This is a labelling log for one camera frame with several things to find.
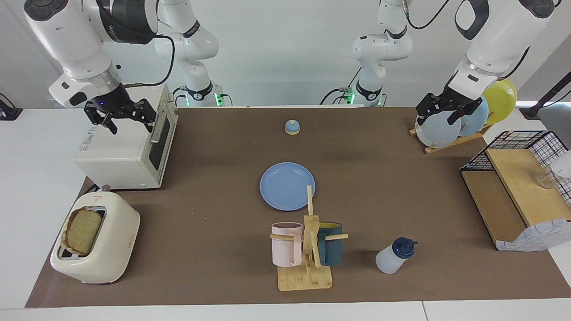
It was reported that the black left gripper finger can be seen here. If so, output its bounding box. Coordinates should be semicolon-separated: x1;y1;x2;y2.
416;95;437;126
447;102;483;126

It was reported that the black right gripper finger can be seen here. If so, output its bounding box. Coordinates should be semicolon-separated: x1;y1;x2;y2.
87;112;118;135
136;99;157;133

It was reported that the toasted bread slice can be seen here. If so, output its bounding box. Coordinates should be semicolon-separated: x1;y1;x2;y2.
62;209;104;256

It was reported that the seasoning bottle with blue cap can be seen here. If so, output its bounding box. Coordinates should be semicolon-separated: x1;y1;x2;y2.
375;237;418;274

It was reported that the light blue round plate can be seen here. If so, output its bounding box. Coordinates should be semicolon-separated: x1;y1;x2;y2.
455;96;489;137

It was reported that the grey round plate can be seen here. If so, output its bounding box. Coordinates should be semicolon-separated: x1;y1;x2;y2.
415;109;462;148

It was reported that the wooden plate rack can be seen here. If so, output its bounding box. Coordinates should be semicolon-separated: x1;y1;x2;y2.
410;123;493;154

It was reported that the yellow round plate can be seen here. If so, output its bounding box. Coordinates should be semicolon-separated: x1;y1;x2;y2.
483;79;518;126

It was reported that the white toaster oven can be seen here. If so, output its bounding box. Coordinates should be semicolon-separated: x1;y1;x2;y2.
74;82;179;190

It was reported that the black device on side table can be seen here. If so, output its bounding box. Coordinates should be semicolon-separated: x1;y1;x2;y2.
0;93;23;121

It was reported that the clear glass cup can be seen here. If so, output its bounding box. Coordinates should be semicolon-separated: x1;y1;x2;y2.
533;172;558;190

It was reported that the white object on shelf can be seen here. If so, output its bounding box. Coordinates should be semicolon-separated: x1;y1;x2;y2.
549;151;571;179

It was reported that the cream two-slot toaster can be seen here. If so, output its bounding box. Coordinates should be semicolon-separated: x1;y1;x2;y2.
50;189;141;285

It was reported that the brown table mat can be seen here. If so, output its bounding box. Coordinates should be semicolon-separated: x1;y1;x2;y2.
25;106;571;308

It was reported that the teal mug with yellow inside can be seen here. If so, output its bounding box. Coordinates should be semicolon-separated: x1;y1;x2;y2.
316;222;343;267

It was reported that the pink mug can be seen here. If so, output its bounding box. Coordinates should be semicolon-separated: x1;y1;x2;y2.
271;222;304;268

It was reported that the wooden mug rack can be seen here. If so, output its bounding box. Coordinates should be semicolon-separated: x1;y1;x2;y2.
270;185;349;292

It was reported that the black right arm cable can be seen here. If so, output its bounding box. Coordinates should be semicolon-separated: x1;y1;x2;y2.
121;35;176;88

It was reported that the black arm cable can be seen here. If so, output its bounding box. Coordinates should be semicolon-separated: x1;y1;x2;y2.
121;35;176;88
403;0;452;30

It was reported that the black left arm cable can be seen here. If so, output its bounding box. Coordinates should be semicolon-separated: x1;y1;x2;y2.
403;0;452;30

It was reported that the wood and wire shelf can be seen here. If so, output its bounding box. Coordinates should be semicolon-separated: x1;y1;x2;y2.
459;130;571;251

